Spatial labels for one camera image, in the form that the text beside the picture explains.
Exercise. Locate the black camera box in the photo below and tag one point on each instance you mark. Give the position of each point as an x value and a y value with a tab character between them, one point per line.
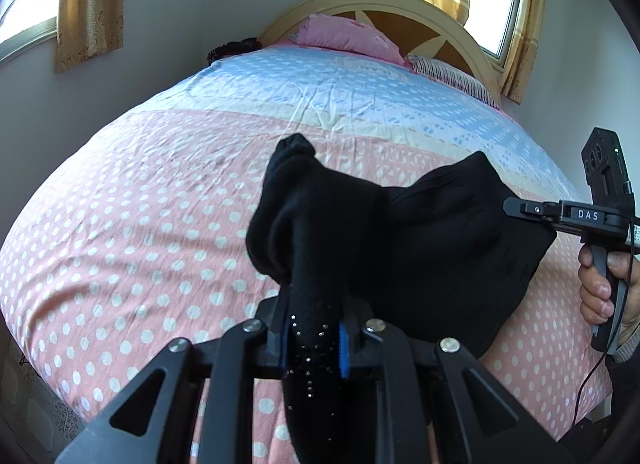
606	172

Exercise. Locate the cream wooden headboard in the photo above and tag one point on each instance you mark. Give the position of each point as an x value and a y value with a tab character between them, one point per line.
416	27

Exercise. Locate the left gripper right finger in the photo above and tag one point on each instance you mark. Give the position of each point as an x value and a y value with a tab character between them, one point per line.
410	401

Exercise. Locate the black item behind bed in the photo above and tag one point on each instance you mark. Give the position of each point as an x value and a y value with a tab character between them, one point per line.
233	48

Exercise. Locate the striped pillow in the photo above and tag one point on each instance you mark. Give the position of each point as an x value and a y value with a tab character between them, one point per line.
442	72

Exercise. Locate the yellow curtain right side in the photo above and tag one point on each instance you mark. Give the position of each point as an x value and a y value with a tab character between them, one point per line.
522	50

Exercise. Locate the black pants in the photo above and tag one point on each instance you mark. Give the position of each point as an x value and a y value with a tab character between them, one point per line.
438	258

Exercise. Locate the polka dot bed sheet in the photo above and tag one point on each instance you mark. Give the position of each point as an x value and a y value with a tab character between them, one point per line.
139	237

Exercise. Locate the pink pillow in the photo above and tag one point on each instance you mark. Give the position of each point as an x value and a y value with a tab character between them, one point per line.
347	35

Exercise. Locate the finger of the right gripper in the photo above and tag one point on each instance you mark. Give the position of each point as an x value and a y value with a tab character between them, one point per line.
529	210

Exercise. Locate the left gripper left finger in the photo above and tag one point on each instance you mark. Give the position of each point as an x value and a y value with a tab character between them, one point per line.
191	402

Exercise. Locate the right hand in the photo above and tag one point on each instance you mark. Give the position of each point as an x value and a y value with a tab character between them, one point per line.
596	305

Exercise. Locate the yellow curtain far window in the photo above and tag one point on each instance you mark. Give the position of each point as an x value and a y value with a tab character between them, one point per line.
86	29

